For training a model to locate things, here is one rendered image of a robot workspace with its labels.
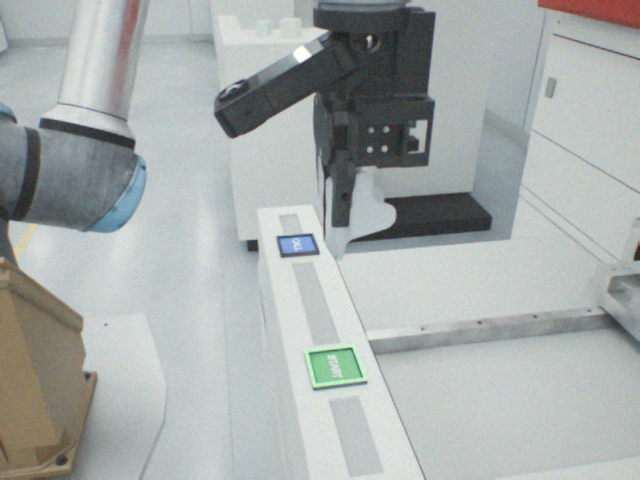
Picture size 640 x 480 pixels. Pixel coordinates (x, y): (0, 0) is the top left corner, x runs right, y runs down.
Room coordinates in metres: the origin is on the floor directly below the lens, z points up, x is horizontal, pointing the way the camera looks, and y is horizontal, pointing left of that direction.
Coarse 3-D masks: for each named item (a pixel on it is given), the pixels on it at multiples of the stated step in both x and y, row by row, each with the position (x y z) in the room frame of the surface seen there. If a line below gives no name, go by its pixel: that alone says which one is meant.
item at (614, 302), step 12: (588, 288) 0.74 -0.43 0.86; (600, 288) 0.71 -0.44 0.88; (600, 300) 0.70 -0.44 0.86; (612, 300) 0.68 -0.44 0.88; (624, 300) 0.68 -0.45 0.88; (612, 312) 0.68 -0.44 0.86; (624, 312) 0.66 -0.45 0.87; (624, 324) 0.65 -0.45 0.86; (636, 324) 0.63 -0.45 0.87; (636, 336) 0.62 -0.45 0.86
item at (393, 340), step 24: (552, 312) 0.69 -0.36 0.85; (576, 312) 0.69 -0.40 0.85; (600, 312) 0.69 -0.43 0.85; (384, 336) 0.63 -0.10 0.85; (408, 336) 0.63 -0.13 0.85; (432, 336) 0.64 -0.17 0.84; (456, 336) 0.64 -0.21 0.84; (480, 336) 0.65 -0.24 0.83; (504, 336) 0.66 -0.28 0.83; (528, 336) 0.66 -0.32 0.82
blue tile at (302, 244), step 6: (282, 240) 0.71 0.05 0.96; (288, 240) 0.71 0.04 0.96; (294, 240) 0.71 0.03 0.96; (300, 240) 0.71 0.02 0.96; (306, 240) 0.71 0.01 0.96; (282, 246) 0.69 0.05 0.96; (288, 246) 0.69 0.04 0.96; (294, 246) 0.69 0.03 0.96; (300, 246) 0.69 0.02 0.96; (306, 246) 0.69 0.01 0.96; (312, 246) 0.69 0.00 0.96; (288, 252) 0.67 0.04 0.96
